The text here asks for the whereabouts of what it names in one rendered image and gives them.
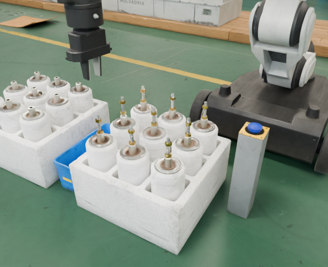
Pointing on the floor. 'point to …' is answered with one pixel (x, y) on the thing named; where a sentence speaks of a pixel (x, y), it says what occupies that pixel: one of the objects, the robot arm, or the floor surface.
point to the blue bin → (71, 153)
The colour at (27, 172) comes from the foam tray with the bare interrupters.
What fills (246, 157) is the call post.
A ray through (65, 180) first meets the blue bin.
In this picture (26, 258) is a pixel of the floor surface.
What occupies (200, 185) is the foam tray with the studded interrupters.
